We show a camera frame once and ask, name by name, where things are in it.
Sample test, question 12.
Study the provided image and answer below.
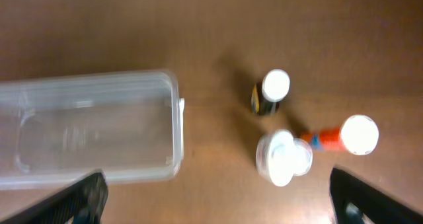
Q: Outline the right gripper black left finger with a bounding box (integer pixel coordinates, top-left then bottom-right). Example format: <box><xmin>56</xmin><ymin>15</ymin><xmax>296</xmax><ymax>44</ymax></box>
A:
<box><xmin>2</xmin><ymin>170</ymin><xmax>108</xmax><ymax>224</ymax></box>

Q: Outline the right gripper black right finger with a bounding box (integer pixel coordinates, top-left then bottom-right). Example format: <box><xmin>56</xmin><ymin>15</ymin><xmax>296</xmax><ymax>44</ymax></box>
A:
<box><xmin>330</xmin><ymin>167</ymin><xmax>422</xmax><ymax>223</ymax></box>

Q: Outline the orange tube white cap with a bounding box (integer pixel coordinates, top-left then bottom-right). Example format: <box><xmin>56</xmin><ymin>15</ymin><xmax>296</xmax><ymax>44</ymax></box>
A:
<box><xmin>300</xmin><ymin>114</ymin><xmax>379</xmax><ymax>156</ymax></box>

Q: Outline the white pump lotion bottle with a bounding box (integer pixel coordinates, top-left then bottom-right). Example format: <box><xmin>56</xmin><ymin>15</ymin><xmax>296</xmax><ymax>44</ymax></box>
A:
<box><xmin>256</xmin><ymin>130</ymin><xmax>313</xmax><ymax>187</ymax></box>

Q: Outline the dark syrup bottle white cap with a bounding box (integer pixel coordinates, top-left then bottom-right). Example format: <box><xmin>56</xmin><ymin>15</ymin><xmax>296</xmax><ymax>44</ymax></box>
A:
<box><xmin>250</xmin><ymin>69</ymin><xmax>290</xmax><ymax>116</ymax></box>

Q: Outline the clear plastic container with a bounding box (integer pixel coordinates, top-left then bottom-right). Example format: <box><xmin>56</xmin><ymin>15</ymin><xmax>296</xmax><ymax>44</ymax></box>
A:
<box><xmin>1</xmin><ymin>70</ymin><xmax>184</xmax><ymax>190</ymax></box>

